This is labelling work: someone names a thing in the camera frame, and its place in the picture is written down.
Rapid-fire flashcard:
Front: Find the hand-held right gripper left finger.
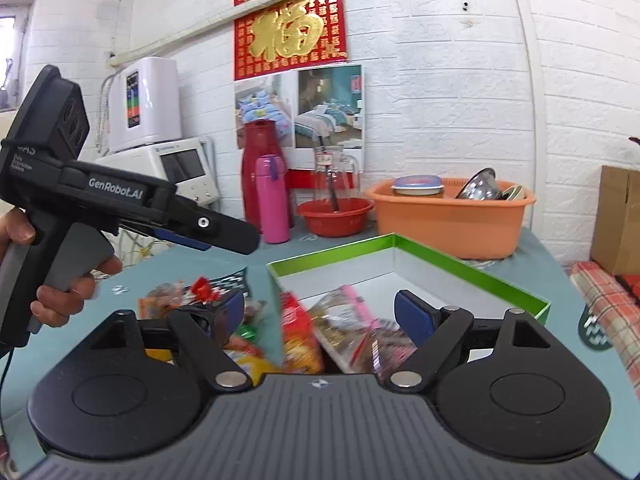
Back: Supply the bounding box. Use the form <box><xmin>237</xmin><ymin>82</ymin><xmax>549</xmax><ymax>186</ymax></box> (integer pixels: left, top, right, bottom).
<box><xmin>90</xmin><ymin>287</ymin><xmax>254</xmax><ymax>394</ymax></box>

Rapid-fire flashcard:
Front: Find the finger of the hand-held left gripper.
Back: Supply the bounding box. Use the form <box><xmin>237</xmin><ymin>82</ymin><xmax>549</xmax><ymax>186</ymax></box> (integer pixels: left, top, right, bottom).
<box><xmin>169</xmin><ymin>194</ymin><xmax>262</xmax><ymax>256</ymax></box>
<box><xmin>154</xmin><ymin>227</ymin><xmax>214</xmax><ymax>252</ymax></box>

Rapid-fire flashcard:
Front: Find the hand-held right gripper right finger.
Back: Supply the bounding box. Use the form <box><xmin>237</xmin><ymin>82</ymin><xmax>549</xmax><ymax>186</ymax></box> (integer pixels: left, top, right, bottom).
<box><xmin>372</xmin><ymin>289</ymin><xmax>549</xmax><ymax>395</ymax></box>

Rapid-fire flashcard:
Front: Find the green yellow snack packet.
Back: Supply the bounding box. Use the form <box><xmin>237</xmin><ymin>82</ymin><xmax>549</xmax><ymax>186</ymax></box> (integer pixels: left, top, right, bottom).
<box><xmin>222</xmin><ymin>327</ymin><xmax>281</xmax><ymax>386</ymax></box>

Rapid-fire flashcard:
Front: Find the dark pink snack packet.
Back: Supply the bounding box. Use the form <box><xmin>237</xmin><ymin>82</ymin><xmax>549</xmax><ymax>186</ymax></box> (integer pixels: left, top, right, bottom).
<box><xmin>369</xmin><ymin>319</ymin><xmax>419</xmax><ymax>382</ymax></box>

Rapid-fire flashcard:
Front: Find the green white cardboard box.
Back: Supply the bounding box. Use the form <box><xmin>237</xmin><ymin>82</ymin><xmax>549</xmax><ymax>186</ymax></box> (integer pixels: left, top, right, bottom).
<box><xmin>265</xmin><ymin>232</ymin><xmax>552</xmax><ymax>377</ymax></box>

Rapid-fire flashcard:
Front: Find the pale orange snack packet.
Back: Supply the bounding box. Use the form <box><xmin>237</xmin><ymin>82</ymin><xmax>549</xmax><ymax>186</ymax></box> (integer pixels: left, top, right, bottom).
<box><xmin>138</xmin><ymin>282</ymin><xmax>193</xmax><ymax>320</ymax></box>

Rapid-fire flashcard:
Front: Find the clear pink snack packet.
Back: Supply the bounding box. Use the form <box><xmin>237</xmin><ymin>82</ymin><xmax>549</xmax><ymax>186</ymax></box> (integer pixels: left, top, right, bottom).
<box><xmin>307</xmin><ymin>284</ymin><xmax>382</xmax><ymax>374</ymax></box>

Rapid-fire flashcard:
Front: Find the red yellow snack packet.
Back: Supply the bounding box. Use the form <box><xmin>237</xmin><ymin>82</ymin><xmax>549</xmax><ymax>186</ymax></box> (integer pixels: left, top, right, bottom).
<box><xmin>279</xmin><ymin>291</ymin><xmax>327</xmax><ymax>375</ymax></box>

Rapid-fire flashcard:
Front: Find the person's left hand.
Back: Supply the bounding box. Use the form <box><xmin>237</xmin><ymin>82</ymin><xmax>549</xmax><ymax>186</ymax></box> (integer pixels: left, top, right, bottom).
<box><xmin>0</xmin><ymin>209</ymin><xmax>124</xmax><ymax>330</ymax></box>

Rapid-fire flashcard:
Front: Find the pink thermos bottle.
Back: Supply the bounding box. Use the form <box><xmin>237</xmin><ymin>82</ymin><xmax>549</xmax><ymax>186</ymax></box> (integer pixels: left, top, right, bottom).
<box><xmin>255</xmin><ymin>154</ymin><xmax>293</xmax><ymax>245</ymax></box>

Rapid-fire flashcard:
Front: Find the white countertop appliance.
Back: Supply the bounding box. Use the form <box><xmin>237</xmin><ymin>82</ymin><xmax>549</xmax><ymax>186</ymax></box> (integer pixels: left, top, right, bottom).
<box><xmin>94</xmin><ymin>137</ymin><xmax>221</xmax><ymax>209</ymax></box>

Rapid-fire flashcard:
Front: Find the dark red thermos jug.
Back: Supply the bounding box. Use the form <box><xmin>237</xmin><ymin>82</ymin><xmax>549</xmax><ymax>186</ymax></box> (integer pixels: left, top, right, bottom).
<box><xmin>241</xmin><ymin>119</ymin><xmax>296</xmax><ymax>234</ymax></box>

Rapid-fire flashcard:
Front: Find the orange plastic basin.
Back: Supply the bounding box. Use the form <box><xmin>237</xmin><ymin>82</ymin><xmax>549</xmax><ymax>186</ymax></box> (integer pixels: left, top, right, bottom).
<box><xmin>363</xmin><ymin>177</ymin><xmax>537</xmax><ymax>261</ymax></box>

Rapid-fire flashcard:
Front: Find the white water purifier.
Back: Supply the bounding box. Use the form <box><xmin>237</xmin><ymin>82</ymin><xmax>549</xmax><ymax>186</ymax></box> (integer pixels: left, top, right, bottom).
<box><xmin>106</xmin><ymin>57</ymin><xmax>184</xmax><ymax>154</ymax></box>

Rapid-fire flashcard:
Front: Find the red plastic basket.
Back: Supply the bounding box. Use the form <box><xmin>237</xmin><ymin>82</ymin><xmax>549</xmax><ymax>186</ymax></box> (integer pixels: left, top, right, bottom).
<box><xmin>296</xmin><ymin>197</ymin><xmax>376</xmax><ymax>239</ymax></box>

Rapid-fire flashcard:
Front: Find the blue lidded bowl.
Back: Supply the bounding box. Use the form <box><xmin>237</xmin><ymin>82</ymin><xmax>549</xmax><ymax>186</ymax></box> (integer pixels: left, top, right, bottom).
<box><xmin>390</xmin><ymin>174</ymin><xmax>446</xmax><ymax>199</ymax></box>

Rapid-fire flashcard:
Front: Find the glass jar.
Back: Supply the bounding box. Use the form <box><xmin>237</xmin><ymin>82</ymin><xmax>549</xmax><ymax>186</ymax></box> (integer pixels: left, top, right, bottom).
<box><xmin>312</xmin><ymin>144</ymin><xmax>362</xmax><ymax>212</ymax></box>

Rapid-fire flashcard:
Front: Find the steel bowl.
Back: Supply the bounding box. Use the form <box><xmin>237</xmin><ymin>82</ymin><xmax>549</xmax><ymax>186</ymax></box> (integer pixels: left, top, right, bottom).
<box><xmin>454</xmin><ymin>167</ymin><xmax>504</xmax><ymax>201</ymax></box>

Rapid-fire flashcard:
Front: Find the window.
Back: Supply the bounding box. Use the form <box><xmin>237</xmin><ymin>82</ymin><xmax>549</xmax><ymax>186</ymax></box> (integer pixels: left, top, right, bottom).
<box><xmin>0</xmin><ymin>0</ymin><xmax>40</xmax><ymax>112</ymax></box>

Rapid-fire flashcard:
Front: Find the plaid blanket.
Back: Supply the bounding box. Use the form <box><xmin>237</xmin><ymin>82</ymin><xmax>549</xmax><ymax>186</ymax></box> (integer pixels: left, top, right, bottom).
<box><xmin>569</xmin><ymin>260</ymin><xmax>640</xmax><ymax>397</ymax></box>

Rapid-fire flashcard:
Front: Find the large cardboard box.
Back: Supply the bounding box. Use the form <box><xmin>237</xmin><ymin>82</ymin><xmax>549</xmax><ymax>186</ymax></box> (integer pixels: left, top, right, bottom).
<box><xmin>591</xmin><ymin>164</ymin><xmax>640</xmax><ymax>277</ymax></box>

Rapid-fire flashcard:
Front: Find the bedroom wall poster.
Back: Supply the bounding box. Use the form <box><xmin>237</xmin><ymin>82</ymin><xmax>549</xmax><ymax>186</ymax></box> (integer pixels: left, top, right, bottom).
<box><xmin>234</xmin><ymin>64</ymin><xmax>366</xmax><ymax>190</ymax></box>

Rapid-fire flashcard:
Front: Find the horizontal white wall pipe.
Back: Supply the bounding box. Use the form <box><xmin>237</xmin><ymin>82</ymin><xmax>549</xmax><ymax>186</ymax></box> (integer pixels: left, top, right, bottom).
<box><xmin>107</xmin><ymin>0</ymin><xmax>342</xmax><ymax>69</ymax></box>

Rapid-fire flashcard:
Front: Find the red gold wall calendar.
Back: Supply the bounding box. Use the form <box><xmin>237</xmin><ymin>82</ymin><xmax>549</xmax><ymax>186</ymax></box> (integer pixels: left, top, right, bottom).
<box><xmin>232</xmin><ymin>0</ymin><xmax>349</xmax><ymax>81</ymax></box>

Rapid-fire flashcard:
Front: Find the black cable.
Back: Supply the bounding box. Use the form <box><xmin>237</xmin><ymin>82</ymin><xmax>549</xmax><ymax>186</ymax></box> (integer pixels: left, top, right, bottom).
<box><xmin>0</xmin><ymin>346</ymin><xmax>16</xmax><ymax>443</ymax></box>

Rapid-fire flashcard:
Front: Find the vertical white wall pipe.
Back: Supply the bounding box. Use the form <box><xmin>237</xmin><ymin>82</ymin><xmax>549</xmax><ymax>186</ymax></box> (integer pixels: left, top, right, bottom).
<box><xmin>504</xmin><ymin>0</ymin><xmax>557</xmax><ymax>263</ymax></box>

